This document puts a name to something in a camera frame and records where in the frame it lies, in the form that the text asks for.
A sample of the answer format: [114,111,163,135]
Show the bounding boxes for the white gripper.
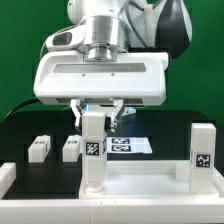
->
[34,51,167,132]

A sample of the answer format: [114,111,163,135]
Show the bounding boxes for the white desk top tray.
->
[79,160,224,199]

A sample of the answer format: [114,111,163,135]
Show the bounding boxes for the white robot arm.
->
[34,0,192,128]

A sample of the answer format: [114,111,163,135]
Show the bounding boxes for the fiducial marker sheet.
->
[107,137,152,154]

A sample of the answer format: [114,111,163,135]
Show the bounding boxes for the black cables on table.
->
[3,98,41,119]

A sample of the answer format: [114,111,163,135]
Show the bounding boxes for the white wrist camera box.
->
[46,25,86,52]

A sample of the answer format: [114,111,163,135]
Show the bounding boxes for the white left rail block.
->
[0,163,16,200]

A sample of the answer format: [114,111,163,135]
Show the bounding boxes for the white front rail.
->
[0,198,224,224]

